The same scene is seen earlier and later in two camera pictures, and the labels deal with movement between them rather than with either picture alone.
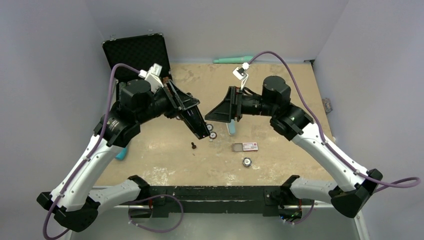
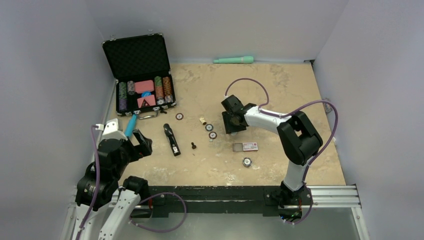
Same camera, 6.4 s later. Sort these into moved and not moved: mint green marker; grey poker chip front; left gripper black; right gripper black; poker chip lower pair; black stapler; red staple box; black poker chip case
Moved: right gripper black; black stapler; left gripper black
Not moved: grey poker chip front; poker chip lower pair; red staple box; black poker chip case; mint green marker
